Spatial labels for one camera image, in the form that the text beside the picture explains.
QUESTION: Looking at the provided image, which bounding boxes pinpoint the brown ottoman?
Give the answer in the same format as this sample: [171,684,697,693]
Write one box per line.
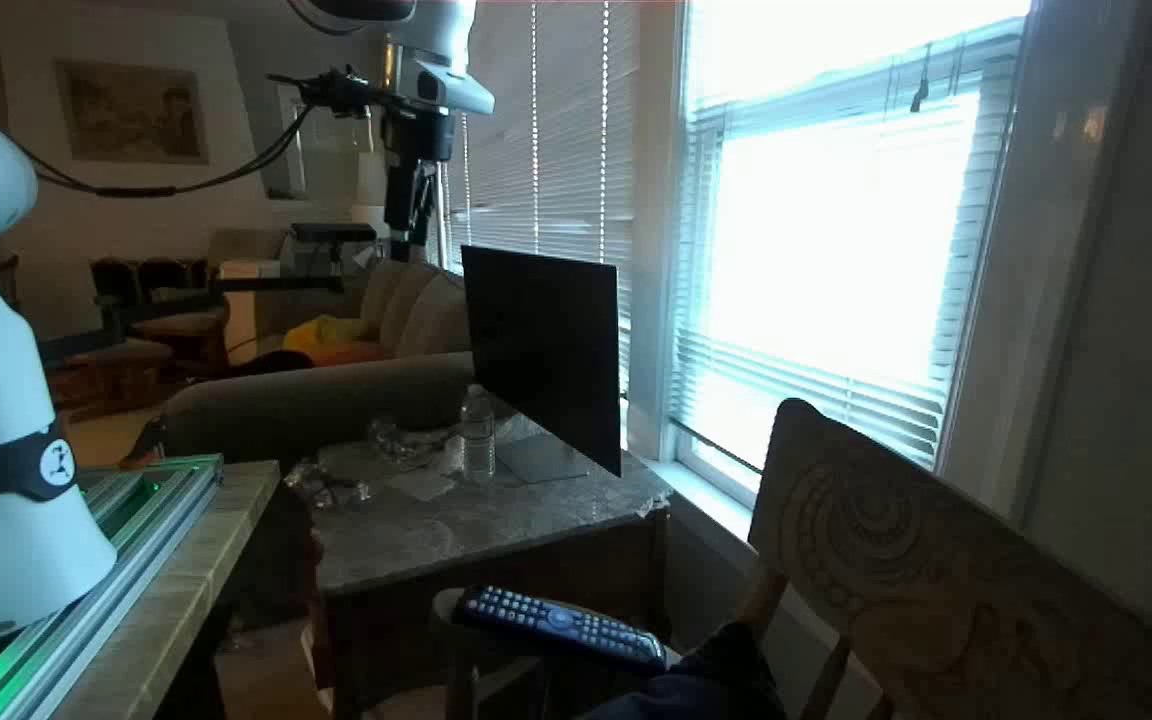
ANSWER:
[47,333,178,419]

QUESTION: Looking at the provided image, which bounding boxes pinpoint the white table lamp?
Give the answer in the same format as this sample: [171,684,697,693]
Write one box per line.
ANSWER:
[347,148,391,229]

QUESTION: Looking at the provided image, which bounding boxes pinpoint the dark wooden armchair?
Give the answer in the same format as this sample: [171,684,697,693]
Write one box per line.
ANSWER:
[86,256,232,377]

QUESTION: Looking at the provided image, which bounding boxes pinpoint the framed wall picture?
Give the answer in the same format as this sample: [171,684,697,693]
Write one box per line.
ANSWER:
[50,57,212,167]

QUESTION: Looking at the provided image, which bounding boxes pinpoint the black flat monitor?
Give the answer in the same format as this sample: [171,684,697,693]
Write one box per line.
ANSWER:
[454,239,628,480]

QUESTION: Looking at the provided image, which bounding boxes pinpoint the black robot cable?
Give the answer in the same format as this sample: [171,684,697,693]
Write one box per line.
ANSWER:
[11,99,327,206]

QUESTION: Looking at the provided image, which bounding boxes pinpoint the black device on shelf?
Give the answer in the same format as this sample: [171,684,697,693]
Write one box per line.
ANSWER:
[275,222,385,280]

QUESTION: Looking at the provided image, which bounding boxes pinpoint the black remote control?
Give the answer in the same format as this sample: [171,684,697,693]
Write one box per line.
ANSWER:
[451,581,671,674]

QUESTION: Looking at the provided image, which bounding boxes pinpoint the white framed mirror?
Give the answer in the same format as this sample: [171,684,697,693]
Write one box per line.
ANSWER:
[271,118,317,206]

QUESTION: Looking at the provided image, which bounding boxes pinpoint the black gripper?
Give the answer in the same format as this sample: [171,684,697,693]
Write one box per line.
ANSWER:
[385,99,454,265]

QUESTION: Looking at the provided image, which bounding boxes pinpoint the carved wooden armchair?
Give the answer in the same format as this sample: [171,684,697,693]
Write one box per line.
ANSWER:
[427,398,1152,720]

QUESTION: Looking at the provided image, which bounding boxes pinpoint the white horizontal window blinds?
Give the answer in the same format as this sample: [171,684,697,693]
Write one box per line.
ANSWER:
[669,18,1029,472]

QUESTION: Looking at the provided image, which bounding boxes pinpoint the crinkled clear plastic wrapper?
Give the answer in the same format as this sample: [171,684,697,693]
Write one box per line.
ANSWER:
[282,455,376,518]

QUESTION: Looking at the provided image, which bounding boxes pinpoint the clear glass bottle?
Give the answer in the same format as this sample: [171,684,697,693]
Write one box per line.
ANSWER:
[451,384,506,488]

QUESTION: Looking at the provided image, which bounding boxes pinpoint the marble top wooden side table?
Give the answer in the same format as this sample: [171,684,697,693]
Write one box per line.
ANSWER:
[282,384,676,720]

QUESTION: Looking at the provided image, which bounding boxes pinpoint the dark blue cloth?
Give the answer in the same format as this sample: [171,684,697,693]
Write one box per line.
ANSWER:
[579,617,787,720]

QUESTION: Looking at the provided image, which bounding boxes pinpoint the clear plastic sheet piece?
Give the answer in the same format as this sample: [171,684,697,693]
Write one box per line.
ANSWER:
[385,461,462,508]

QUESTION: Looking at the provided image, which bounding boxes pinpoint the robot stand with aluminium rail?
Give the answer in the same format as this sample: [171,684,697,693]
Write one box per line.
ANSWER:
[0,452,289,720]

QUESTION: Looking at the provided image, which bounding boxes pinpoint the clear plastic snack bag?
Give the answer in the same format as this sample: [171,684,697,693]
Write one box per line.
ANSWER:
[363,413,454,472]

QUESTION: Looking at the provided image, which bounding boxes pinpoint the yellow cushion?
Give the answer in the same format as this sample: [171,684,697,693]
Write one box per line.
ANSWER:
[282,311,387,369]

